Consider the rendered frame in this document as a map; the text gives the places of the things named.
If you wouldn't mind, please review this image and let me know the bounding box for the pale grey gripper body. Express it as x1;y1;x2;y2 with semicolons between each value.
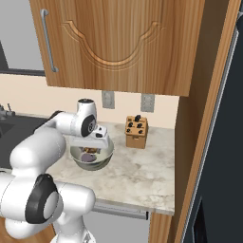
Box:
65;134;111;150

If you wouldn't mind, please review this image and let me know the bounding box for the brown chicken drumstick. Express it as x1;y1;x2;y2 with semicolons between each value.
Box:
83;146;101;154

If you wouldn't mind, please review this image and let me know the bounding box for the purple eggplant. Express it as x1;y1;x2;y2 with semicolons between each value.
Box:
81;152;98;162

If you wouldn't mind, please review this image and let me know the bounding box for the wooden knife block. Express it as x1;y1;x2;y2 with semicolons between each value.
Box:
124;115;149;150

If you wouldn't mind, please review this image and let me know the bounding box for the dark sink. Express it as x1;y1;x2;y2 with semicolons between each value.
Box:
0;114;49;171

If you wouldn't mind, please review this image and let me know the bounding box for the grey tap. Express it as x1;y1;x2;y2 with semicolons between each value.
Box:
0;103;16;121

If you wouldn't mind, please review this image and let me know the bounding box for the grey dishwasher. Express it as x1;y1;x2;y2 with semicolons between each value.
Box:
83;203;151;243

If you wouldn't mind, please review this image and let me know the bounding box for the wooden cupboard door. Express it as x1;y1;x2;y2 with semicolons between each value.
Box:
28;0;206;98

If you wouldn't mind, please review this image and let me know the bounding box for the wooden fridge housing panel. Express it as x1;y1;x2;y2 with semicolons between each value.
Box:
147;0;243;243

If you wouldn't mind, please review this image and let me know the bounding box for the wooden base cupboard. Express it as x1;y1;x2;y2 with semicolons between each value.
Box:
0;216;57;243

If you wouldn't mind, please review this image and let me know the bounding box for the grey window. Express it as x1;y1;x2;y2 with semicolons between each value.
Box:
0;0;47;77

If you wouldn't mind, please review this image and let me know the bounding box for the dark fridge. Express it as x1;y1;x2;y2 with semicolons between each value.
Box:
181;12;243;243

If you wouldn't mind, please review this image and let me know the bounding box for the grey wall outlet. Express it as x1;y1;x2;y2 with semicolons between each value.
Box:
101;90;116;110
140;92;156;113

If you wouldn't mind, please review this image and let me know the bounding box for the grey dishwasher handle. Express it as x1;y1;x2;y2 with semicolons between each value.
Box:
92;204;150;221

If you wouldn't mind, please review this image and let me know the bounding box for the grey cupboard door handle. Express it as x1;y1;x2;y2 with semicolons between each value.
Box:
40;9;60;73

